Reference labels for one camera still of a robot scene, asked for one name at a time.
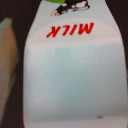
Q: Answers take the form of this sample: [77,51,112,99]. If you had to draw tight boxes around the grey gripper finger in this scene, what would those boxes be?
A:
[0,18,18,123]

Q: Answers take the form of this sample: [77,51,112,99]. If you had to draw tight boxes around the light blue milk carton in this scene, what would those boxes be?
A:
[23,0,128,128]

